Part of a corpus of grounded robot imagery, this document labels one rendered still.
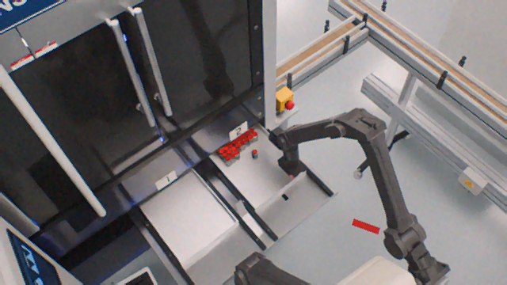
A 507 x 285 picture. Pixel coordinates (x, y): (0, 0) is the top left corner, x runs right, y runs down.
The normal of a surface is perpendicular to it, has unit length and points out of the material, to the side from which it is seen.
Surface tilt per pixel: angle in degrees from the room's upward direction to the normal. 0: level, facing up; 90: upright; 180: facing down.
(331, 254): 0
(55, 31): 90
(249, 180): 0
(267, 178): 0
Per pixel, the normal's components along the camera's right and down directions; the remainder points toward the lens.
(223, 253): -0.04, -0.54
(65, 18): 0.63, 0.64
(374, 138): 0.46, 0.11
